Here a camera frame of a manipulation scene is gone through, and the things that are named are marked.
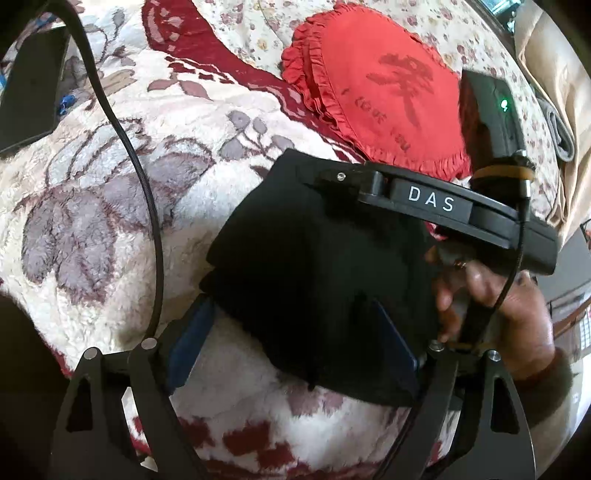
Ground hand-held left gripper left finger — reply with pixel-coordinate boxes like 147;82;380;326
46;293;218;480

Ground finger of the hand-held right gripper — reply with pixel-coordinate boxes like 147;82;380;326
295;163;385;202

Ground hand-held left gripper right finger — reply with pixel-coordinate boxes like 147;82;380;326
369;298;539;480

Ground black pants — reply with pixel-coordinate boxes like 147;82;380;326
201;148;444;407

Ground person's right forearm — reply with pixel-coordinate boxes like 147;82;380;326
512;348;578;444

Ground person's right hand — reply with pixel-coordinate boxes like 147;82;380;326
425;244;557;381

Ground grey cloth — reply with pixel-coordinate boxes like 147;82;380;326
538;99;575;162

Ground red heart-shaped frilled pillow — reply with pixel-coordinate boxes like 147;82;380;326
281;2;472;181

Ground cream floral bedsheet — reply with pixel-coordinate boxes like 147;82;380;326
203;0;561;227

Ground floral fleece blanket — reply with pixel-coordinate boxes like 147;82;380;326
0;0;462;480

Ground black smartphone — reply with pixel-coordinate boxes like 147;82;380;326
0;25;70;155

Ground black cable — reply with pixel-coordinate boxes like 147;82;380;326
397;150;532;462
55;0;166;342

